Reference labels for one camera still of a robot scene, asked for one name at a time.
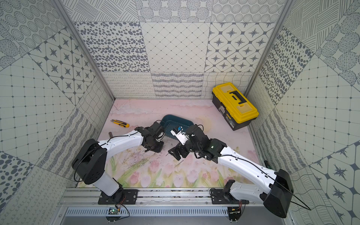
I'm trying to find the yellow black toolbox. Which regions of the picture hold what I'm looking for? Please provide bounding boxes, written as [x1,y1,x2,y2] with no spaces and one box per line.
[212,82,259,131]

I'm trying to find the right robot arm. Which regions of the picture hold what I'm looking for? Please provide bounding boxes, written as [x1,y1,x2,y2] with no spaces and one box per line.
[169,125,294,218]

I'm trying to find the aluminium mounting rail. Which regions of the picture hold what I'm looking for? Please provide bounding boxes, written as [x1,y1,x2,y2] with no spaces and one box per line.
[57,187,290,208]

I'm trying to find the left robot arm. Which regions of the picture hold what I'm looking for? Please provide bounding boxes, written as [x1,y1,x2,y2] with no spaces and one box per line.
[71,122,165,201]

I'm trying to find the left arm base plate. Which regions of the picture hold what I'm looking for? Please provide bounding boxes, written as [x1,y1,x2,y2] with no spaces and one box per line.
[98,188,139,205]

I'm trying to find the yellow utility knife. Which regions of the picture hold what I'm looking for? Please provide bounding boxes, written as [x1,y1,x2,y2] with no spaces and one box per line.
[111,119,129,128]

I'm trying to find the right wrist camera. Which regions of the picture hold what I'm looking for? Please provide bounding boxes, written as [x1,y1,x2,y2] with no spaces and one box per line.
[171,126,189,145]

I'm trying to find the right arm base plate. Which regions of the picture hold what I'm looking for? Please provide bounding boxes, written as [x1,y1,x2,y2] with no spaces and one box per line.
[209,188,249,204]

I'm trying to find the teal plastic storage box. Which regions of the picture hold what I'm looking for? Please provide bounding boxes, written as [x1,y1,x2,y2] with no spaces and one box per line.
[160,114,194,140]

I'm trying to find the pink floral table mat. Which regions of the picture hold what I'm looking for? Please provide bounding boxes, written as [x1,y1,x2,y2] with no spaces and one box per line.
[99,99,259,188]

